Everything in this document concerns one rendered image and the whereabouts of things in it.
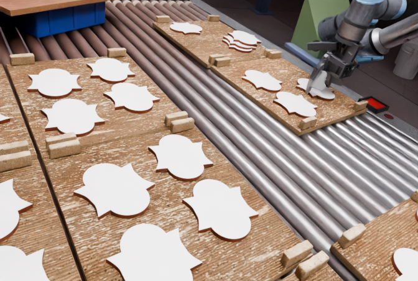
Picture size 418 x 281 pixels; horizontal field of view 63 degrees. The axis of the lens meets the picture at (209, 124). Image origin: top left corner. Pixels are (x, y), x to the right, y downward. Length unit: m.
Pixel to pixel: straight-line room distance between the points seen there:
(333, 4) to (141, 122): 1.32
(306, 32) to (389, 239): 1.22
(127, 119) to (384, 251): 0.60
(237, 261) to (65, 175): 0.35
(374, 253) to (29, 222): 0.59
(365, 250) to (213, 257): 0.29
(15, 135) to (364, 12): 0.92
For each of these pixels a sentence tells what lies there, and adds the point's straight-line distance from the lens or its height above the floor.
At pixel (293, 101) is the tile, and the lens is 1.08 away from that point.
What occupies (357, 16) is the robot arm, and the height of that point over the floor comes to 1.21.
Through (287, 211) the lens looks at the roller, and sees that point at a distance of 0.74.
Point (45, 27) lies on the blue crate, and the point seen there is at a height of 0.96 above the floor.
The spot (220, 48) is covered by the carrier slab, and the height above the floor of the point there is 0.94.
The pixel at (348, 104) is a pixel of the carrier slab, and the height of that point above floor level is 0.94.
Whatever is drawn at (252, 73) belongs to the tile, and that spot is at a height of 0.95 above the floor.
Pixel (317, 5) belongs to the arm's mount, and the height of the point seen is 1.07.
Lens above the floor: 1.41
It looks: 33 degrees down
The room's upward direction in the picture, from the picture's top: 13 degrees clockwise
